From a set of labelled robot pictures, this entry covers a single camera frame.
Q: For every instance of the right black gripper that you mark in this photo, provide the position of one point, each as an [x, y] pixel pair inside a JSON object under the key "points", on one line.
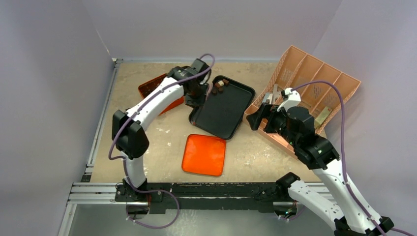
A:
{"points": [[265, 116]]}

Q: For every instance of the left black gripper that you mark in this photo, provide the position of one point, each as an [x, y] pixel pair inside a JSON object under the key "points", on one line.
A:
{"points": [[190, 102]]}

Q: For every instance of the pink metal tongs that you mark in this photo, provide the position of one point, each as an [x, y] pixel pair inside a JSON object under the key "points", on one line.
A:
{"points": [[207, 94]]}

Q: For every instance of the orange box lid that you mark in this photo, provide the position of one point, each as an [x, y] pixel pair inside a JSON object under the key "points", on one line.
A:
{"points": [[204, 155]]}

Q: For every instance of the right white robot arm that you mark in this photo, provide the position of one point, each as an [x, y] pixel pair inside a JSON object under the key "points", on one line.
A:
{"points": [[349, 214]]}

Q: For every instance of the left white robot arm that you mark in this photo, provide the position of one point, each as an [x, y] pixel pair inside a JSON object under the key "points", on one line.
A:
{"points": [[129, 127]]}

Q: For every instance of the orange chocolate box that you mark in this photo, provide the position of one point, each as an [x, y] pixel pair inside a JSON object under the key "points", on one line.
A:
{"points": [[148, 87]]}

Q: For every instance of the light blue stapler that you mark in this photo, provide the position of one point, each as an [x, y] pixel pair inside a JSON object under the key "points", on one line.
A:
{"points": [[268, 97]]}

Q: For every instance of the black tray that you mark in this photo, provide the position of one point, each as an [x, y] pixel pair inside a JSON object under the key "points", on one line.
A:
{"points": [[222, 113]]}

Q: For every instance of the staple box in organizer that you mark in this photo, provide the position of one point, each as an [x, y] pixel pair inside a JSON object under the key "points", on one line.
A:
{"points": [[322, 116]]}

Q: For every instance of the pink desk organizer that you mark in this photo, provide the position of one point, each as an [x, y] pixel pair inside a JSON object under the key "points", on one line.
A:
{"points": [[320, 85]]}

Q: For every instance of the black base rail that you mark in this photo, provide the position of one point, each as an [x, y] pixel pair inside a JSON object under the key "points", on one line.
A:
{"points": [[162, 196]]}

